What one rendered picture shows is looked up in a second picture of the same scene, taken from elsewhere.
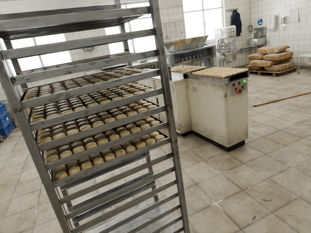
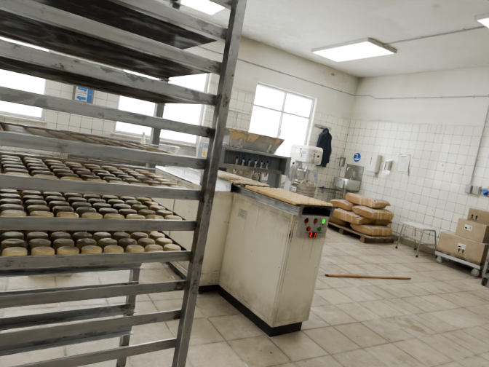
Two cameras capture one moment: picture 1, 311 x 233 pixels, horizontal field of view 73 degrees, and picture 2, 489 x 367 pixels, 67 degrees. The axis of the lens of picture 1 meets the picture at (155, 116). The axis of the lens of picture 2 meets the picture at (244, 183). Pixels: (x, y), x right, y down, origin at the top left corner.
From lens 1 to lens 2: 0.17 m
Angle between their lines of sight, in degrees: 18
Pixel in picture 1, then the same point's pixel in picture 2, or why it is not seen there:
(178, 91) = (216, 209)
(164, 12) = not seen: hidden behind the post
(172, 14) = (236, 100)
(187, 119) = (215, 262)
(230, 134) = (281, 305)
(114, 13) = (172, 13)
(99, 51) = not seen: hidden behind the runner
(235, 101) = (303, 250)
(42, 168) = not seen: outside the picture
